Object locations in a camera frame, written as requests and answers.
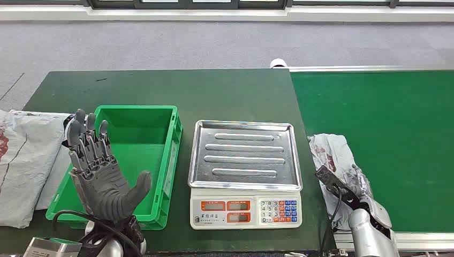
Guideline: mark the large grey parcel red print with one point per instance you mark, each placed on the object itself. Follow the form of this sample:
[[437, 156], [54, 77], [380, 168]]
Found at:
[[28, 159]]

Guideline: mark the white scale with steel tray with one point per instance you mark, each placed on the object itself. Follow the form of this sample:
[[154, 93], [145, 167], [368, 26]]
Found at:
[[244, 159]]

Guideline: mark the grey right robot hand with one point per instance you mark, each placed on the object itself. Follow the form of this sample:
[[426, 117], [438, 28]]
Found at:
[[360, 188]]

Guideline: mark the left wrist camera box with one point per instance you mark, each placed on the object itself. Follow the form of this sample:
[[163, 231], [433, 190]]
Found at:
[[49, 248]]

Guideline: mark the grey parcel dark red print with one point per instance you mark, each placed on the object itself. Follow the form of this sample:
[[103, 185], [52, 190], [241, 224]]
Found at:
[[330, 149]]

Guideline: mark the white conveyor roller cap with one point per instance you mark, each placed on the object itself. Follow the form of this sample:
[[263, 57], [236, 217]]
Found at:
[[278, 63]]

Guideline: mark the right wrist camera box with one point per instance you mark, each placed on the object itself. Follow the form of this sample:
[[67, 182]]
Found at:
[[330, 179]]

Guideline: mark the green conveyor belt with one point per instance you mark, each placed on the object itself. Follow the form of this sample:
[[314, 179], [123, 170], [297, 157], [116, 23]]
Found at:
[[390, 124]]

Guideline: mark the green plastic crate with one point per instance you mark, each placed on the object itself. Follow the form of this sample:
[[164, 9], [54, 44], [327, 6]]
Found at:
[[138, 142]]

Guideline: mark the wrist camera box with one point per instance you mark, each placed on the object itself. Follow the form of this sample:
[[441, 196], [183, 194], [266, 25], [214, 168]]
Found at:
[[49, 248], [330, 179]]

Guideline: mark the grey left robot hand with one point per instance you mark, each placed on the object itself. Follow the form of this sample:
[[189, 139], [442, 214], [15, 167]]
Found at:
[[103, 188]]

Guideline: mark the white window sill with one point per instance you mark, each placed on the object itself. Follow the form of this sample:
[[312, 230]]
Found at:
[[227, 15]]

